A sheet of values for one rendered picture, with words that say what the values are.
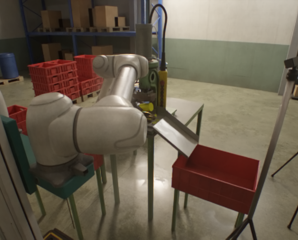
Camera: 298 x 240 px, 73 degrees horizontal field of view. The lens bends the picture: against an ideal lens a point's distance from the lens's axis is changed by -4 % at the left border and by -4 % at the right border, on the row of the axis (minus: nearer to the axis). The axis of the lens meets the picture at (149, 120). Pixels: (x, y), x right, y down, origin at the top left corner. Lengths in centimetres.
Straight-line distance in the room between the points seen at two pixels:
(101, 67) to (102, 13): 597
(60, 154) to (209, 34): 634
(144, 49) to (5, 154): 112
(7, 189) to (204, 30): 649
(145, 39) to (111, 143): 104
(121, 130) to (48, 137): 23
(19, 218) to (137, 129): 55
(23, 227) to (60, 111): 48
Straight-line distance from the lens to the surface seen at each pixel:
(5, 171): 81
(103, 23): 712
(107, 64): 120
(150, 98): 162
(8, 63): 805
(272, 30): 659
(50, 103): 69
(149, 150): 169
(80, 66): 569
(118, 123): 63
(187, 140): 176
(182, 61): 711
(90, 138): 65
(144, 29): 155
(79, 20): 783
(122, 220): 226
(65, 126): 67
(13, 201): 88
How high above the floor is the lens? 175
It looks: 25 degrees down
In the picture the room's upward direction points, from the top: straight up
